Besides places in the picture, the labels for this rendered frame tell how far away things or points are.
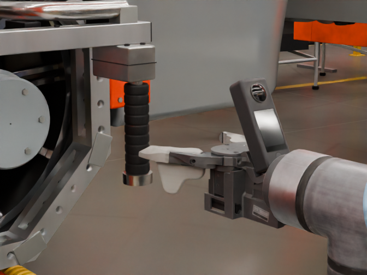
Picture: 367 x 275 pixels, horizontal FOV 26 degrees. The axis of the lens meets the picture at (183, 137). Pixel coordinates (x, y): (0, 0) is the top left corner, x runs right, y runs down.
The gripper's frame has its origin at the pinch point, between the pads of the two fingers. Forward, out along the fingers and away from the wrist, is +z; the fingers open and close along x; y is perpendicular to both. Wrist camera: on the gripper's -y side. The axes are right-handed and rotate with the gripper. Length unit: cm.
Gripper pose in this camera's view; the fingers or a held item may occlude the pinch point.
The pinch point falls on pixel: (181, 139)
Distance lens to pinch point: 108.2
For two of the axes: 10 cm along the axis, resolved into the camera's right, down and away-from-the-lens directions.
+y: 0.0, 9.8, 2.2
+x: 7.6, -1.4, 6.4
